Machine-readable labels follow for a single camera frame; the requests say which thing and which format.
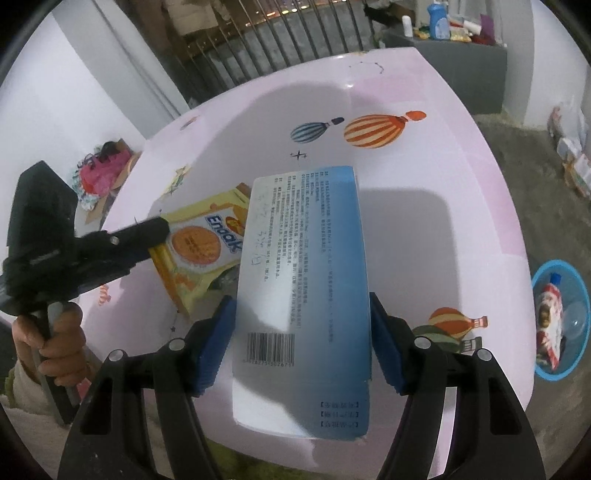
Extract red white snack bag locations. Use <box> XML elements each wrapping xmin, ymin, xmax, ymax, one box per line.
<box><xmin>536</xmin><ymin>282</ymin><xmax>564</xmax><ymax>372</ymax></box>

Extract yellow biscuit wrapper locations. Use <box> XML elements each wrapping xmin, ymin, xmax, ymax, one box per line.
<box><xmin>149</xmin><ymin>183</ymin><xmax>250</xmax><ymax>317</ymax></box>

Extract white blue paper box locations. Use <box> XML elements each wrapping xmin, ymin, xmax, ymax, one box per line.
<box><xmin>232</xmin><ymin>166</ymin><xmax>372</xmax><ymax>441</ymax></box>

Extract blue plastic trash basin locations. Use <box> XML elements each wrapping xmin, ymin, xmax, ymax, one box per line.
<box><xmin>532</xmin><ymin>260</ymin><xmax>590</xmax><ymax>382</ymax></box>

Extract person's left hand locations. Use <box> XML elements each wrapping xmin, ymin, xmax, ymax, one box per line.
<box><xmin>12</xmin><ymin>303</ymin><xmax>92</xmax><ymax>387</ymax></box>

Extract red gift bags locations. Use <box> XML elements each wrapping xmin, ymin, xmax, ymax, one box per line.
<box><xmin>67</xmin><ymin>139</ymin><xmax>141</xmax><ymax>225</ymax></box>

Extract pink bed sheet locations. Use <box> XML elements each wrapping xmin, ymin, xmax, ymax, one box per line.
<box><xmin>105</xmin><ymin>48</ymin><xmax>536</xmax><ymax>404</ymax></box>

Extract pile of cartons on floor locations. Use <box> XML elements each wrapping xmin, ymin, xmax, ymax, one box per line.
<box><xmin>547</xmin><ymin>97</ymin><xmax>590</xmax><ymax>200</ymax></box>

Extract metal balcony railing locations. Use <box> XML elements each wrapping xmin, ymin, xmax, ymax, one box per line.
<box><xmin>187</xmin><ymin>1</ymin><xmax>378</xmax><ymax>96</ymax></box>

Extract grey bedside cabinet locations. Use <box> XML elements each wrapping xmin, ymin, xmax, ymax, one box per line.
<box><xmin>382</xmin><ymin>27</ymin><xmax>508</xmax><ymax>115</ymax></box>

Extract purple box on cabinet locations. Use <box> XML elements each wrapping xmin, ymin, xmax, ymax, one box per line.
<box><xmin>480</xmin><ymin>14</ymin><xmax>495</xmax><ymax>38</ymax></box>

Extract small white bottle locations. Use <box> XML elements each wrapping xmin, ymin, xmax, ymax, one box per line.
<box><xmin>402</xmin><ymin>15</ymin><xmax>414</xmax><ymax>38</ymax></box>

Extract blue detergent bottle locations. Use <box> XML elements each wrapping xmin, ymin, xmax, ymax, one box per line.
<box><xmin>428</xmin><ymin>3</ymin><xmax>451</xmax><ymax>40</ymax></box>

